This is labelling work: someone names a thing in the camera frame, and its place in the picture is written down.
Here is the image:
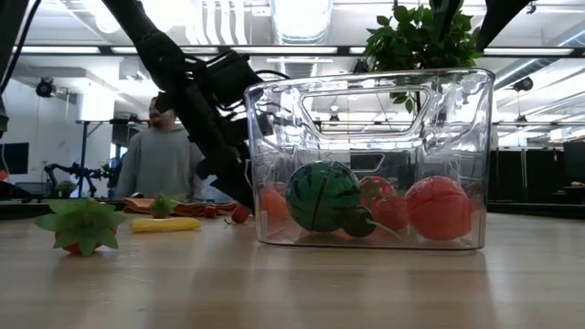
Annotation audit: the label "small yellow toy banana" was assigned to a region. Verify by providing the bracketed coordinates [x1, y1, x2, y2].
[129, 216, 203, 235]

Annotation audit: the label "red toy bell pepper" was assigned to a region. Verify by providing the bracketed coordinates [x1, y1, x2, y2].
[358, 175, 411, 232]

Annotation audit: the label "green toy watermelon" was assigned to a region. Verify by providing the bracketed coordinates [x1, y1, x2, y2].
[284, 159, 363, 234]

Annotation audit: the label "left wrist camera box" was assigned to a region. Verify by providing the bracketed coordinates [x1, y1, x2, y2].
[200, 49, 265, 110]

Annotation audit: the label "silver ceiling air duct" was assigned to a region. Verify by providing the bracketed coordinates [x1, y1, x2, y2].
[269, 0, 335, 81]

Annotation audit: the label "background black frame table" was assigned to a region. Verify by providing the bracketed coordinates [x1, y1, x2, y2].
[75, 117, 152, 198]

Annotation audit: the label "red toy tomato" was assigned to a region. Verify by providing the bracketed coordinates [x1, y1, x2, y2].
[403, 175, 475, 242]

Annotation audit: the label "black background cabinets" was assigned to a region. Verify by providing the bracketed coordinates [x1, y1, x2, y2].
[488, 141, 585, 205]

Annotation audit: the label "black ceiling spotlight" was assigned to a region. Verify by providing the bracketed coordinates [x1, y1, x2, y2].
[512, 76, 535, 93]
[35, 77, 56, 99]

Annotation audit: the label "dark red toy cherry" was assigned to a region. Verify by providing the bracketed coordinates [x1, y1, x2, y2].
[222, 205, 251, 226]

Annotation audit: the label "dark green small toy fruit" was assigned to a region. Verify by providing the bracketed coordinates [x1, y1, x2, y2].
[341, 205, 406, 242]

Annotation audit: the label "red and black device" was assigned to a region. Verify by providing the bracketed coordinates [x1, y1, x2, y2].
[0, 169, 33, 202]

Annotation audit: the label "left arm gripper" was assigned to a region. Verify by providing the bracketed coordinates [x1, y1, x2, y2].
[145, 45, 255, 210]

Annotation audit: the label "person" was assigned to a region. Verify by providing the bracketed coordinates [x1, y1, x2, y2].
[113, 96, 207, 202]

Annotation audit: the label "orange folded cloth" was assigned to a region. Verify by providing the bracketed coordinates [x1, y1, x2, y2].
[122, 196, 239, 218]

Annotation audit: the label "leafy toy strawberry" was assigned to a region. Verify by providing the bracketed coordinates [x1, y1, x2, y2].
[33, 196, 129, 259]

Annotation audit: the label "orange toy fruit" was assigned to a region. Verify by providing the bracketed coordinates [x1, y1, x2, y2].
[259, 183, 293, 221]

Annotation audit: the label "green leafy plant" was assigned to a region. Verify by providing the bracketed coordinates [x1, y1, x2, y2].
[363, 0, 485, 115]

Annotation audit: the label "black wall monitor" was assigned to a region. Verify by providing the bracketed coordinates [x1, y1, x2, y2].
[0, 142, 29, 175]

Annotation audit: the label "clear plastic container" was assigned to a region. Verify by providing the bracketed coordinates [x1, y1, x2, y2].
[244, 68, 496, 252]

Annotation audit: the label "small toy strawberry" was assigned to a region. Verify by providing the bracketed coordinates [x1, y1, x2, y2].
[149, 192, 178, 219]

